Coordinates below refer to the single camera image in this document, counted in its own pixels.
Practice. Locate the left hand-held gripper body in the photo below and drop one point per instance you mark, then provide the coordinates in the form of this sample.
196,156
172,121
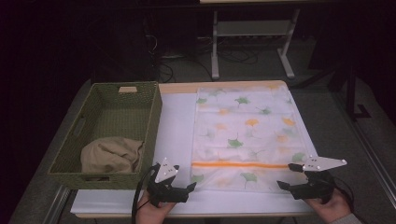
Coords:
165,193

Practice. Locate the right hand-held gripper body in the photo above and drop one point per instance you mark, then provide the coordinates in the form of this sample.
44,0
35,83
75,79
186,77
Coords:
317,186

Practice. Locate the white leaf-print zipper bag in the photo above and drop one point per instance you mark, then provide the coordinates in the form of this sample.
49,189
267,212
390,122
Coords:
249,137

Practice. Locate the beige cloth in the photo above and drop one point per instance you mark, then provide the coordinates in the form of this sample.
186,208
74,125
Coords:
109,155

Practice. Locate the green woven basket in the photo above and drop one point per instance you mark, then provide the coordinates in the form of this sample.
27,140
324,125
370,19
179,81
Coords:
118,121

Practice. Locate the person's left hand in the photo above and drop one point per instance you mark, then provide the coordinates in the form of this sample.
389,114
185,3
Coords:
149,213

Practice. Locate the person's right hand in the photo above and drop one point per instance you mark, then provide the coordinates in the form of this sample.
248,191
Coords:
334,208

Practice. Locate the white table mat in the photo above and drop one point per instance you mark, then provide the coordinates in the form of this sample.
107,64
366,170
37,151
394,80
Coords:
174,130

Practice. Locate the dark metal stand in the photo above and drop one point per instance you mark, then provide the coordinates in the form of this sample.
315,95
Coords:
351,93

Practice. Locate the white metal desk frame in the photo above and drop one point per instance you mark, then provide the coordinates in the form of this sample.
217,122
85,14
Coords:
214,46

